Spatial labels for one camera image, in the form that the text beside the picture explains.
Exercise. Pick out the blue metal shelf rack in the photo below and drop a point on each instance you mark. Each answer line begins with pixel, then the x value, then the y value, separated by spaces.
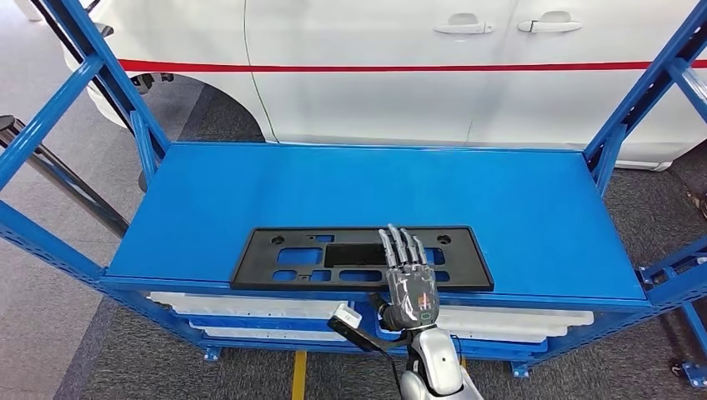
pixel 386 193

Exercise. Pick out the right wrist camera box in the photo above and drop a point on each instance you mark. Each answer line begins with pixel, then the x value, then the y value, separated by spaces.
pixel 348 317

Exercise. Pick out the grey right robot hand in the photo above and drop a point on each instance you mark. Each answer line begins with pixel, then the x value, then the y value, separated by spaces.
pixel 414 292

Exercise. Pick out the white car red stripe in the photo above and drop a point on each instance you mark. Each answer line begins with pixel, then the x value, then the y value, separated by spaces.
pixel 386 110

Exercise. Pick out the chrome stanchion post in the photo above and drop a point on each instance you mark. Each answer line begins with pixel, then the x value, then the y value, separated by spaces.
pixel 66 178

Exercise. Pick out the black plastic bracket part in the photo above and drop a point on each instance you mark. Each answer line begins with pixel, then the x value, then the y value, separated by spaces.
pixel 259 259

